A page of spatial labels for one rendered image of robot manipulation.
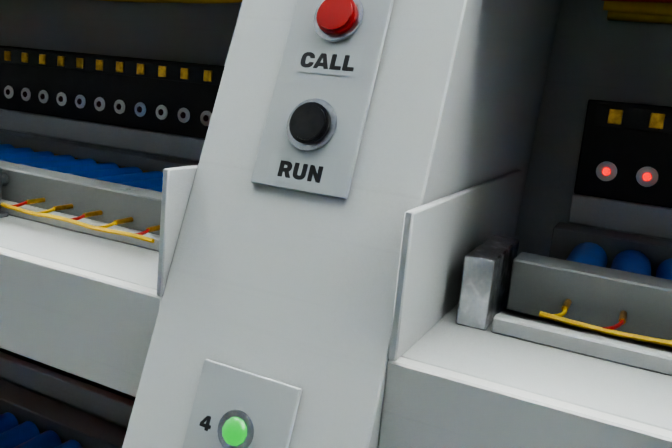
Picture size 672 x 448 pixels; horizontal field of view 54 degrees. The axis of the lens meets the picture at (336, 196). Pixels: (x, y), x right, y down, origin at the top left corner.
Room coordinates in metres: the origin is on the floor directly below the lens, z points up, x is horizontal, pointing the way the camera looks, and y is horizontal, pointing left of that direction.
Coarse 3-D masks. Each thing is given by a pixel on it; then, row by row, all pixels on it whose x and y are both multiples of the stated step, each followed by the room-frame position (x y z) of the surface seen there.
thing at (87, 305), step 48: (144, 144) 0.49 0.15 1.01; (192, 144) 0.47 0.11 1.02; (0, 240) 0.32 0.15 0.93; (48, 240) 0.33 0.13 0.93; (96, 240) 0.33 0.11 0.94; (0, 288) 0.30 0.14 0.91; (48, 288) 0.29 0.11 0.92; (96, 288) 0.28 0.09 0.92; (144, 288) 0.27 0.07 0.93; (0, 336) 0.31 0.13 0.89; (48, 336) 0.30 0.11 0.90; (96, 336) 0.28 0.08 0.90; (144, 336) 0.27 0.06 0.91
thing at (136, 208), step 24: (24, 168) 0.38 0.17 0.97; (24, 192) 0.37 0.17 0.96; (48, 192) 0.36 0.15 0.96; (72, 192) 0.35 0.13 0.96; (96, 192) 0.34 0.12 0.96; (120, 192) 0.34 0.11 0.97; (144, 192) 0.34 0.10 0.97; (48, 216) 0.34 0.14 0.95; (96, 216) 0.35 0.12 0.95; (120, 216) 0.34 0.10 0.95; (144, 216) 0.33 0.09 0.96; (144, 240) 0.31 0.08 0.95
